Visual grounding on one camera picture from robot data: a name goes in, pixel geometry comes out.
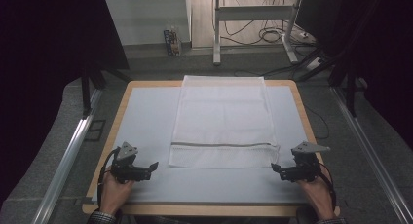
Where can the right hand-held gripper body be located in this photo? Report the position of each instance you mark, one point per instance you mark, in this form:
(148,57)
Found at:
(303,167)

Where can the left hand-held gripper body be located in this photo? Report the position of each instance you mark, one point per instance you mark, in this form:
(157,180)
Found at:
(128,170)

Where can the white mesh laundry bag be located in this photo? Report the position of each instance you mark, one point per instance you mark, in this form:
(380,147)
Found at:
(224,120)

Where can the person's left hand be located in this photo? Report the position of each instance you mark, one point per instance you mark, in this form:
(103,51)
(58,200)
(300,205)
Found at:
(115,194)

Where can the person's right hand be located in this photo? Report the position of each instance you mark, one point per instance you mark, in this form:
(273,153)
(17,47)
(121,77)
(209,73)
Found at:
(316,196)

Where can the wooden-edged table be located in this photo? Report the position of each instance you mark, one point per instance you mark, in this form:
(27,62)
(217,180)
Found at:
(207,210)

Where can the black metal stand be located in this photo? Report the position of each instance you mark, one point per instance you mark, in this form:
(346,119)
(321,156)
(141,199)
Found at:
(87,94)
(349,84)

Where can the white power strip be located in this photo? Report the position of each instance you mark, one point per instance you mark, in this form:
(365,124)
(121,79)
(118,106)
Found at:
(313,63)

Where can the blue patterned pack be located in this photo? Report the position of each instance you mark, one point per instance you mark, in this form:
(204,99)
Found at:
(172,44)

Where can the small black flat frame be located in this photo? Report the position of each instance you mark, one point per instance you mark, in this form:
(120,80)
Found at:
(95,130)

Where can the aluminium rail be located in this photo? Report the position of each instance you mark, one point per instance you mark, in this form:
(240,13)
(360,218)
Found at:
(66,159)
(370,146)

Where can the white desk frame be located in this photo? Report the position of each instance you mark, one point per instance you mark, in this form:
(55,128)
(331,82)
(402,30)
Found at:
(217,32)

